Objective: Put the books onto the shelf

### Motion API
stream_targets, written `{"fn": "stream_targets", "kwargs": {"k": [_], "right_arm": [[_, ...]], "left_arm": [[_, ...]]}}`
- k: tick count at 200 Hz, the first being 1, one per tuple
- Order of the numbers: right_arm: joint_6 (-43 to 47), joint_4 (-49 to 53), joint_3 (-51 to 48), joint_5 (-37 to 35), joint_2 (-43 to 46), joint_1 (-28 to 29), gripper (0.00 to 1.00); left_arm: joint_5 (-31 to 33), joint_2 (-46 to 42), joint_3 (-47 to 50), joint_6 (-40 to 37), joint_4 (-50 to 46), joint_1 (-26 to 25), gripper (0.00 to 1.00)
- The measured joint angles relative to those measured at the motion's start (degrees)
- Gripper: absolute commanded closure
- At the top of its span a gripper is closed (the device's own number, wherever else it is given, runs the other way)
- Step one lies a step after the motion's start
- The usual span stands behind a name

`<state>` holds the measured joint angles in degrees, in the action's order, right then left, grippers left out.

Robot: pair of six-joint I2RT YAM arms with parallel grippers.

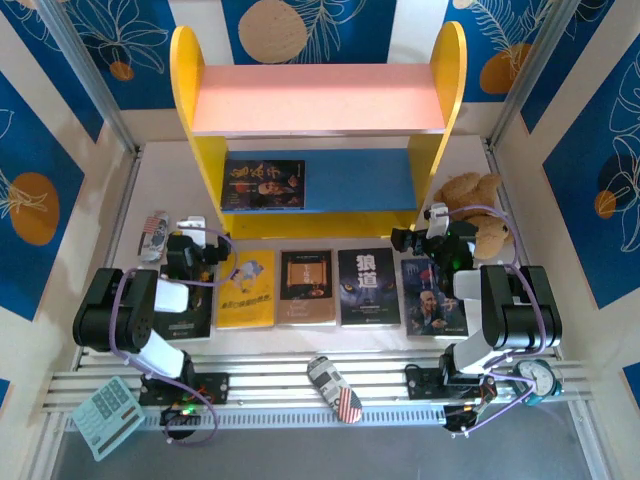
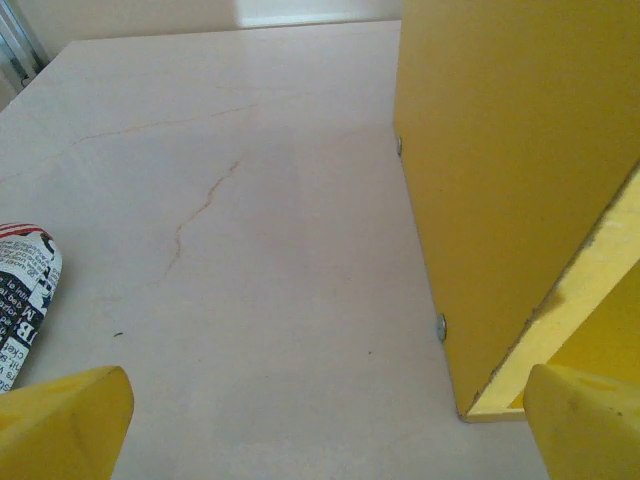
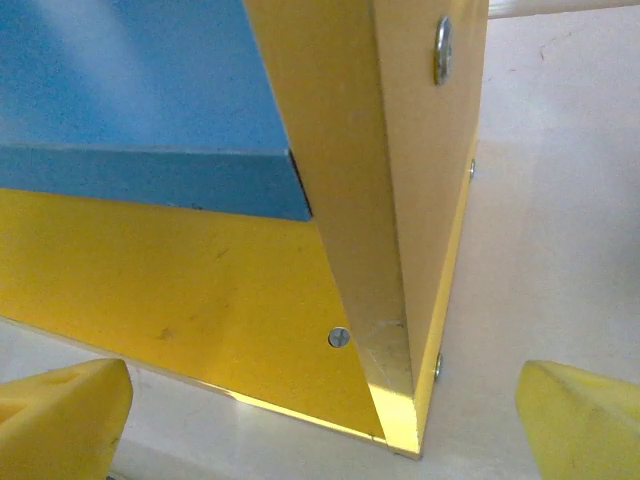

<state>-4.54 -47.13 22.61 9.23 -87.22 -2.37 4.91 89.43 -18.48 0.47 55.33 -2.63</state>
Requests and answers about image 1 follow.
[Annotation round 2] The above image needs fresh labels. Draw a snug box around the yellow cartoon cover book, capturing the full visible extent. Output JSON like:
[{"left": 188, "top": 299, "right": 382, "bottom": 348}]
[{"left": 215, "top": 248, "right": 276, "bottom": 330}]

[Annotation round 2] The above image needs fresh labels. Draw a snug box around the black wolf cover book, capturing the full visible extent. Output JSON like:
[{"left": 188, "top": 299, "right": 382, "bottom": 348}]
[{"left": 338, "top": 247, "right": 401, "bottom": 328}]

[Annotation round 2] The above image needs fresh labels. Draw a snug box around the dark blue sage cover book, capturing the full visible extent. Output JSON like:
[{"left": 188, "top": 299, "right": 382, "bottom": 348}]
[
  {"left": 221, "top": 159, "right": 306, "bottom": 211},
  {"left": 401, "top": 257, "right": 470, "bottom": 337}
]

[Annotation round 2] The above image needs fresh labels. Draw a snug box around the black antler cover book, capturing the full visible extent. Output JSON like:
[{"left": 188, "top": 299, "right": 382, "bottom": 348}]
[{"left": 158, "top": 263, "right": 214, "bottom": 344}]

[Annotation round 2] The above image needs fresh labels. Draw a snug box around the brown scroll cover book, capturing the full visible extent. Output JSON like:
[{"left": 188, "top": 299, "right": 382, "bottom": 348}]
[{"left": 276, "top": 248, "right": 337, "bottom": 327}]

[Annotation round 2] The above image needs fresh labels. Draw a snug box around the newsprint flag pencil case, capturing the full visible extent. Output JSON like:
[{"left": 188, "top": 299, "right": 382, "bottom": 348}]
[
  {"left": 306, "top": 355, "right": 362, "bottom": 424},
  {"left": 137, "top": 210, "right": 171, "bottom": 265}
]

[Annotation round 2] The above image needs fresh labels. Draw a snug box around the brown teddy bear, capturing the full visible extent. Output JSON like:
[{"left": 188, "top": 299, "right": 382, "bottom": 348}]
[{"left": 432, "top": 171, "right": 516, "bottom": 261}]

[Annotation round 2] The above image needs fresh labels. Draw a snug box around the teal alarm clock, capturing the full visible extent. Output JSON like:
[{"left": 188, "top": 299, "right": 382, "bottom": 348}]
[{"left": 509, "top": 358, "right": 566, "bottom": 407}]

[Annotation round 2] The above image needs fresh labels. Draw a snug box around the yellow pink blue bookshelf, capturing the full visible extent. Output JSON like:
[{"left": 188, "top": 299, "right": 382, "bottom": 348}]
[{"left": 169, "top": 20, "right": 469, "bottom": 240}]

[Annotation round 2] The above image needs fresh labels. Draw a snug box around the small black controller board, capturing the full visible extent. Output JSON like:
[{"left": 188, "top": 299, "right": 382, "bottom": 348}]
[
  {"left": 159, "top": 403, "right": 202, "bottom": 430},
  {"left": 442, "top": 403, "right": 484, "bottom": 435}
]

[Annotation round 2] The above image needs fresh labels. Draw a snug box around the mint green calculator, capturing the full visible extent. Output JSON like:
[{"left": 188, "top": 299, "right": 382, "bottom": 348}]
[{"left": 71, "top": 375, "right": 147, "bottom": 462}]

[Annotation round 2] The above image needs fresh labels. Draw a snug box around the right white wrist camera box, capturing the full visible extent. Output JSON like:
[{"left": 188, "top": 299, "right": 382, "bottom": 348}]
[{"left": 424, "top": 202, "right": 451, "bottom": 240}]

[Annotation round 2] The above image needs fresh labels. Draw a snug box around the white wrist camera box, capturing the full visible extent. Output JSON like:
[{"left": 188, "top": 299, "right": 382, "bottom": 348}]
[
  {"left": 177, "top": 215, "right": 207, "bottom": 240},
  {"left": 424, "top": 202, "right": 451, "bottom": 240}
]

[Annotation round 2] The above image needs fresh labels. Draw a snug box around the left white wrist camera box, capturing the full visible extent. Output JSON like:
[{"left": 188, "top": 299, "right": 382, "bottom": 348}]
[{"left": 177, "top": 215, "right": 207, "bottom": 240}]

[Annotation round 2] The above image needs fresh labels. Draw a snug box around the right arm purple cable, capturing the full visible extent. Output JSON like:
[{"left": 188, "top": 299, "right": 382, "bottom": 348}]
[{"left": 446, "top": 203, "right": 549, "bottom": 437}]

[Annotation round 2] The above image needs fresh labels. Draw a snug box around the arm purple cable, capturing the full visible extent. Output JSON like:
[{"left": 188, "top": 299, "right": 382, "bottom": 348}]
[
  {"left": 110, "top": 225, "right": 235, "bottom": 447},
  {"left": 446, "top": 203, "right": 549, "bottom": 437}
]

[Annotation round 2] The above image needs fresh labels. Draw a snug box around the aluminium side rail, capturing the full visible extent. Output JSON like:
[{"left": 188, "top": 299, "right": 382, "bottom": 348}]
[
  {"left": 72, "top": 149, "right": 146, "bottom": 374},
  {"left": 484, "top": 139, "right": 564, "bottom": 354}
]

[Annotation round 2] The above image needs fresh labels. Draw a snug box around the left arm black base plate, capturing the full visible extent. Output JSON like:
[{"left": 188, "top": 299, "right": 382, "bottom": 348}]
[{"left": 138, "top": 372, "right": 231, "bottom": 406}]

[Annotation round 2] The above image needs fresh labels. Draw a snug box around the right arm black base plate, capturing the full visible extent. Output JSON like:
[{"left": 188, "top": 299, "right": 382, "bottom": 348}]
[{"left": 404, "top": 364, "right": 496, "bottom": 401}]

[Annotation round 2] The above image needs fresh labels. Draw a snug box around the aluminium rail frame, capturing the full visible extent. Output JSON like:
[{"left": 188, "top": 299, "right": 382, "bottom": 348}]
[{"left": 39, "top": 349, "right": 594, "bottom": 416}]

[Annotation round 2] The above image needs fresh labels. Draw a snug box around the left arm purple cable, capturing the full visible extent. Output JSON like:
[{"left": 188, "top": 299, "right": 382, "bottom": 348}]
[{"left": 110, "top": 225, "right": 235, "bottom": 447}]

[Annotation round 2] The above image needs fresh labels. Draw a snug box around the slotted grey cable duct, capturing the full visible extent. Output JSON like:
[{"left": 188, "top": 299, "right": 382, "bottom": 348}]
[{"left": 64, "top": 407, "right": 449, "bottom": 431}]

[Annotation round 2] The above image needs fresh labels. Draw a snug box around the aluminium corner post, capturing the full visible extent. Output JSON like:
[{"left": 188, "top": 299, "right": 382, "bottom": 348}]
[
  {"left": 34, "top": 0, "right": 141, "bottom": 157},
  {"left": 489, "top": 0, "right": 576, "bottom": 149}
]

